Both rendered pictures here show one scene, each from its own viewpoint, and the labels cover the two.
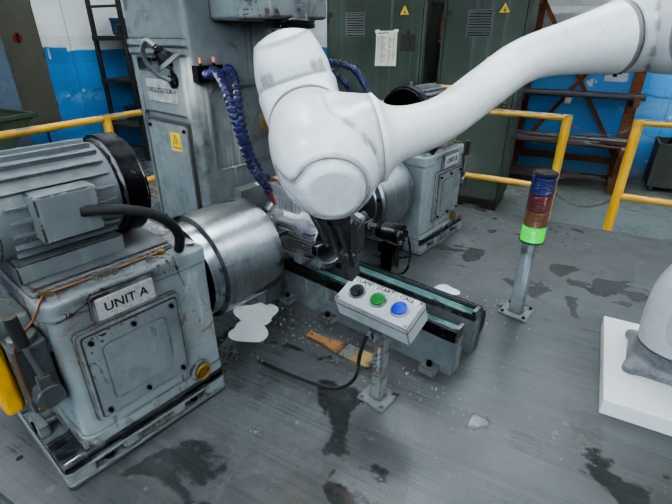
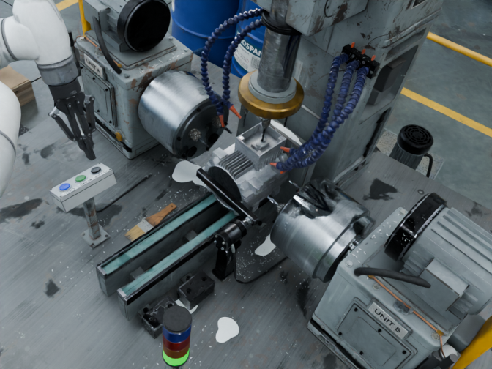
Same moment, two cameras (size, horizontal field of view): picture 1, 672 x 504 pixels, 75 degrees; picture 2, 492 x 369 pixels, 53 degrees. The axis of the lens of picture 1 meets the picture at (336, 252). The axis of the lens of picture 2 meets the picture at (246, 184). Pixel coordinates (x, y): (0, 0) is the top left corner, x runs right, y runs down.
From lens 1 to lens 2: 162 cm
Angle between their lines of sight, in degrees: 68
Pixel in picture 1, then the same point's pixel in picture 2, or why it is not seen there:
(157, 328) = (102, 91)
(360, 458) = (50, 217)
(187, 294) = (118, 95)
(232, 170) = not seen: hidden behind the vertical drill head
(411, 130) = not seen: outside the picture
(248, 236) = (163, 110)
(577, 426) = (21, 355)
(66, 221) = (89, 16)
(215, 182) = not seen: hidden behind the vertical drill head
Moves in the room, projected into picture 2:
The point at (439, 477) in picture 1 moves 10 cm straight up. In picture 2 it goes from (22, 252) to (14, 233)
